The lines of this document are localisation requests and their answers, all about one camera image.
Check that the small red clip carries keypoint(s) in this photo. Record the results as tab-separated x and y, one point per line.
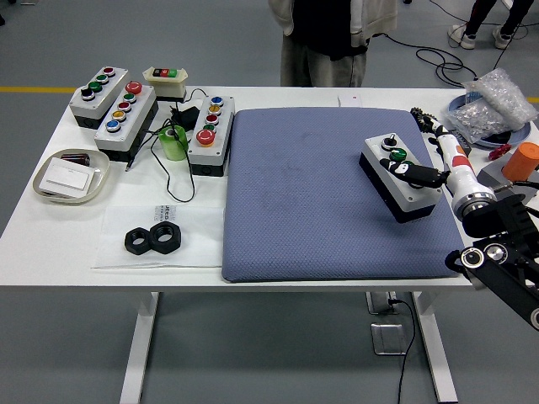
499	151

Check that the black hex nut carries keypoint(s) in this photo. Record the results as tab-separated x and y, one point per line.
130	246
174	240

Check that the cream two-button switch box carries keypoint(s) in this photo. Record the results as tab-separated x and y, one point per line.
168	88

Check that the bag of silver parts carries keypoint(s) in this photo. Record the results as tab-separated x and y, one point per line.
476	118

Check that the green tape roll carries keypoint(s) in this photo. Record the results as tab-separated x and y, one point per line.
172	147

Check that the grey under-table power box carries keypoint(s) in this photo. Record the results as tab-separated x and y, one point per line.
377	303

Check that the black metal gear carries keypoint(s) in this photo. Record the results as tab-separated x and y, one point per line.
416	112

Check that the blue-grey padded mat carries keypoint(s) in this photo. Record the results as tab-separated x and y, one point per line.
295	189

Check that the grey four-button control box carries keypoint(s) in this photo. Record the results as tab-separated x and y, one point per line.
414	202
99	105

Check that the black power adapter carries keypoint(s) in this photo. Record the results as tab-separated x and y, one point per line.
187	115

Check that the grey five-button control box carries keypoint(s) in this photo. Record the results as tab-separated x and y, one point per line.
210	155
139	113

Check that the beige shallow dish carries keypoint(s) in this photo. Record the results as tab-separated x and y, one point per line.
101	162

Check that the person in background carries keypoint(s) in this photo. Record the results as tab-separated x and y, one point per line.
478	17

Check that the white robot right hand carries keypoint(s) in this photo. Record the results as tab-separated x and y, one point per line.
461	177

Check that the light blue plate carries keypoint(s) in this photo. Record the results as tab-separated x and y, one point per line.
457	103

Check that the metal floor socket plate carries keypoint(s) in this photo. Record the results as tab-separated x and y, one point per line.
387	338

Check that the white switch plate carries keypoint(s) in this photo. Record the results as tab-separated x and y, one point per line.
67	174

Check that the clear plastic bag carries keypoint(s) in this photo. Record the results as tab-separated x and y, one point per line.
189	244

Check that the white table leg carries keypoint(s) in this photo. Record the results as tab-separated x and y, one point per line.
137	357
438	357

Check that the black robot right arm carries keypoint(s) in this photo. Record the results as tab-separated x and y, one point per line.
505	219

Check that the grey block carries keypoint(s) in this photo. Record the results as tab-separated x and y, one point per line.
490	174

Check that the orange cylinder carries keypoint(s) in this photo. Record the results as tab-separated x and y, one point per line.
522	162

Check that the dark red small case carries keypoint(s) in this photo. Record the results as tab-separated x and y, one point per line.
76	159

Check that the bubble wrap bag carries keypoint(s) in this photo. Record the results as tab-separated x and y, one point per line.
501	92

